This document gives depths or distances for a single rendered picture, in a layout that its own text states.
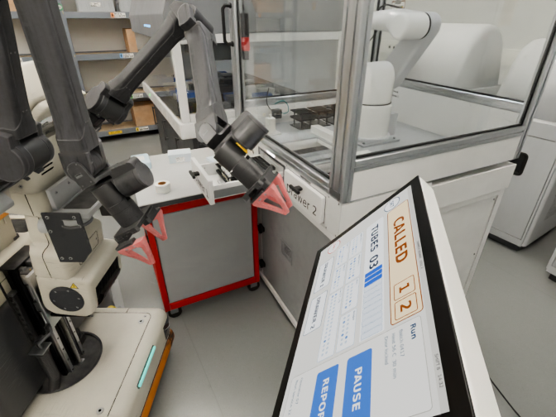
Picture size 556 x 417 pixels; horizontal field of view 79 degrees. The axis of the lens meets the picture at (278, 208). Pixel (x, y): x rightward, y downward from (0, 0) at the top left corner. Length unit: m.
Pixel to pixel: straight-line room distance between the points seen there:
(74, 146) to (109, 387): 1.02
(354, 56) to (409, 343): 0.77
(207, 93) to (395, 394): 0.71
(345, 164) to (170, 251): 1.04
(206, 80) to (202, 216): 0.95
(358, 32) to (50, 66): 0.70
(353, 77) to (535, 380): 1.68
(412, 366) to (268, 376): 1.40
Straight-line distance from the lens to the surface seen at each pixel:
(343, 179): 1.10
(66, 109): 0.76
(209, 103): 0.83
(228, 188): 1.40
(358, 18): 1.01
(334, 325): 0.59
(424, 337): 0.44
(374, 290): 0.56
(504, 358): 2.16
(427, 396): 0.40
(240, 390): 1.76
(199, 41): 0.99
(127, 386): 1.54
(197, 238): 1.77
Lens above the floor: 1.49
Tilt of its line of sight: 30 degrees down
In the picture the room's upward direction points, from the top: straight up
